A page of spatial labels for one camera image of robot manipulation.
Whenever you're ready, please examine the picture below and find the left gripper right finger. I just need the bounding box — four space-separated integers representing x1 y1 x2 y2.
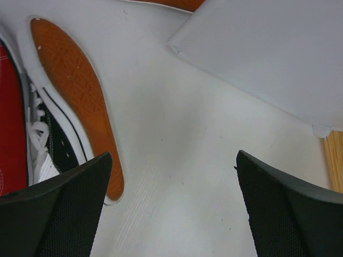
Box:
236 150 342 256

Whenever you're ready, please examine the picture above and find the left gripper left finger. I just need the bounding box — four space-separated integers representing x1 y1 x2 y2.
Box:
1 153 112 256

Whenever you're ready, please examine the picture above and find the white cabinet door panel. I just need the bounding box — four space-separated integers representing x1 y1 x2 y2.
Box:
168 1 342 138

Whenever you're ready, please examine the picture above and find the wooden shoe cabinet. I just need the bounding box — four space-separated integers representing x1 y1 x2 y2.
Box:
323 131 343 193

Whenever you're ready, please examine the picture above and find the red sneaker upper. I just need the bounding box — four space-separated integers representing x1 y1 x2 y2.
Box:
1 26 30 197

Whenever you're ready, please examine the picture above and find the black sneaker on side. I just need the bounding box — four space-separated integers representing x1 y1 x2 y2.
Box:
18 16 124 205

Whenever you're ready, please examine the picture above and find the overturned grey sneaker orange sole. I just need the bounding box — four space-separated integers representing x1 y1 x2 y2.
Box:
128 0 205 13

